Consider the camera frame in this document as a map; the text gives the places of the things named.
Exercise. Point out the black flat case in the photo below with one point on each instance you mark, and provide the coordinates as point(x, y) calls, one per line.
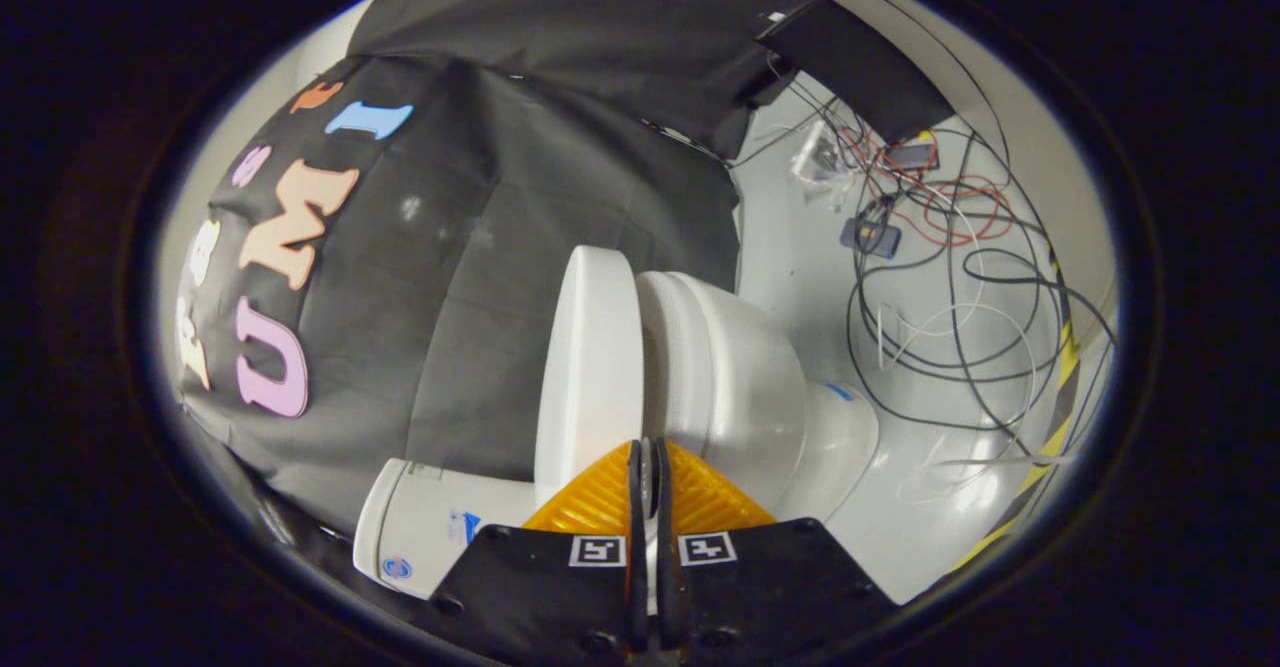
point(860, 67)

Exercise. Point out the small blue grey device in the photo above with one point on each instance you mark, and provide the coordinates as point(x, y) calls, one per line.
point(870, 238)

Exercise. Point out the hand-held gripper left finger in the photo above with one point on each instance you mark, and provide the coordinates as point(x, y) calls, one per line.
point(540, 587)

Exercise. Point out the black backdrop cloth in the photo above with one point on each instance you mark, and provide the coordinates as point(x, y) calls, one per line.
point(480, 247)

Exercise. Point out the yellow black floor tape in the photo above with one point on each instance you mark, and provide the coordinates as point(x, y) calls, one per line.
point(1050, 432)

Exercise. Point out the clear plastic bag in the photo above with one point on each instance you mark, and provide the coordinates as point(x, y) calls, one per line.
point(820, 157)

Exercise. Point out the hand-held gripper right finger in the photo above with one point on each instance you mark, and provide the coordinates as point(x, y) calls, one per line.
point(770, 587)

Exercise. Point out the white toilet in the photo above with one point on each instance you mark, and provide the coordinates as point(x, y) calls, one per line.
point(740, 377)

